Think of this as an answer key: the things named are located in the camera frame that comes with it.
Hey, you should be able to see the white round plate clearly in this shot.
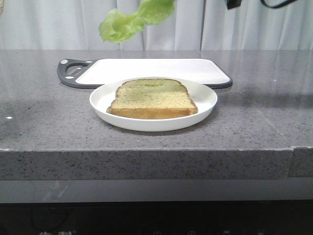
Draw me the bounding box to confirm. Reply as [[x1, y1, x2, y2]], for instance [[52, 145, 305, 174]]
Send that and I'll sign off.
[[89, 78, 218, 132]]

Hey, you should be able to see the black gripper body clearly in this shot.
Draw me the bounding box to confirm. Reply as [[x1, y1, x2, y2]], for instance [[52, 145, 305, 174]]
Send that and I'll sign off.
[[225, 0, 242, 10]]

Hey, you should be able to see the white cutting board black rim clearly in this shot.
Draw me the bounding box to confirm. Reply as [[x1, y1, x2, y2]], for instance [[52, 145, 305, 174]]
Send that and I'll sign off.
[[57, 58, 233, 89]]

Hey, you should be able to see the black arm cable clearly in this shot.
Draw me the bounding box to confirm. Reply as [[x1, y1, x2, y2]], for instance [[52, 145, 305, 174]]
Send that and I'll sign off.
[[259, 0, 299, 9]]

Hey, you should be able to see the toast bread slice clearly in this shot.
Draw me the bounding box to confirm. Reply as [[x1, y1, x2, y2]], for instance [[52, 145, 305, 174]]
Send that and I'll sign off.
[[0, 0, 4, 15], [107, 78, 198, 119]]

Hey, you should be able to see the grey white curtain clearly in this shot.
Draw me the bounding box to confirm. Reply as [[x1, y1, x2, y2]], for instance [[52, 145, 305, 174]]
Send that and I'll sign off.
[[0, 0, 313, 50]]

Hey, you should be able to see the green lettuce leaf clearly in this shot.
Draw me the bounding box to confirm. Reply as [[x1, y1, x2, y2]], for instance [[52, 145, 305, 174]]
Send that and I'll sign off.
[[98, 0, 175, 43]]

